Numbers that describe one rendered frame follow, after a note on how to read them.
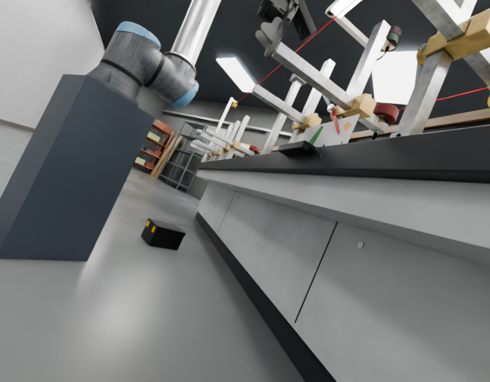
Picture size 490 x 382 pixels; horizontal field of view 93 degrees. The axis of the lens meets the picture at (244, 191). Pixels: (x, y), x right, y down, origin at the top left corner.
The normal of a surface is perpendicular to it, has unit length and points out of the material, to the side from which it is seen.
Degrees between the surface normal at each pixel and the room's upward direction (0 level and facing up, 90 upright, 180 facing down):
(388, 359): 90
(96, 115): 90
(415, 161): 90
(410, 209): 90
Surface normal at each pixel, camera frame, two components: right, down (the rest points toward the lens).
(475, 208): -0.85, -0.40
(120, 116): 0.75, 0.30
